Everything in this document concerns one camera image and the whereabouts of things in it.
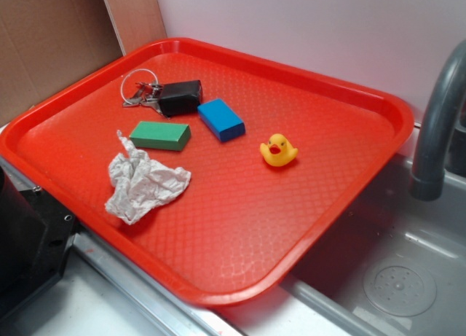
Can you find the black key fob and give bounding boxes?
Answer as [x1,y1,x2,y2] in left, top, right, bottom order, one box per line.
[158,80,202,117]

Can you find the brown cardboard panel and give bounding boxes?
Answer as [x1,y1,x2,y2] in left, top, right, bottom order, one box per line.
[1,0,166,125]

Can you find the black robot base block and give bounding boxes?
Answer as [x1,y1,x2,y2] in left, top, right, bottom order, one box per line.
[1,171,76,320]

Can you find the crumpled white paper tissue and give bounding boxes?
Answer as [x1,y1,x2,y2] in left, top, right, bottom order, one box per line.
[105,131,191,225]

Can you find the yellow rubber duck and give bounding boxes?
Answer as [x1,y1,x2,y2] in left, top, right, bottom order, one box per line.
[259,133,299,167]

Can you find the blue rectangular block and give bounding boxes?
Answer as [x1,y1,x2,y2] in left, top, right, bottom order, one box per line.
[197,98,246,142]

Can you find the silver keys on ring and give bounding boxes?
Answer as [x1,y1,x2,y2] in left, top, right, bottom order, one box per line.
[119,69,162,115]

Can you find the grey plastic sink basin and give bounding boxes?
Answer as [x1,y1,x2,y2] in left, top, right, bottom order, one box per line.
[219,136,465,335]

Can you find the grey faucet spout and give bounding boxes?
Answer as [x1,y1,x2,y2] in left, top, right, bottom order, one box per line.
[408,41,465,201]

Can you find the green rectangular block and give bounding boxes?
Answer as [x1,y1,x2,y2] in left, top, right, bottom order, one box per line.
[130,122,191,151]

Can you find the red plastic tray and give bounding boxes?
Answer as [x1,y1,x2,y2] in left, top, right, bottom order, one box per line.
[1,39,414,307]

